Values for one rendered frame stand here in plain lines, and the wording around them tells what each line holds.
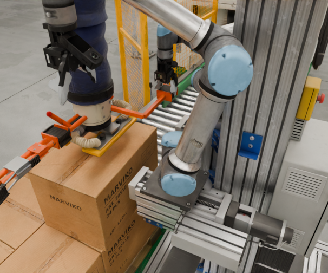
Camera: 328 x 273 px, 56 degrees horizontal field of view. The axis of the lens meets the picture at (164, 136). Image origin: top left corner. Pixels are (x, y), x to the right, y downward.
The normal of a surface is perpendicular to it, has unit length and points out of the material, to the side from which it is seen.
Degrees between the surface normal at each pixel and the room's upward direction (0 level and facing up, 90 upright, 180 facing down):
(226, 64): 83
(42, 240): 0
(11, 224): 0
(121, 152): 0
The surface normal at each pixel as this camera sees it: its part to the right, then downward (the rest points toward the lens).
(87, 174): 0.00, -0.81
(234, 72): 0.04, 0.48
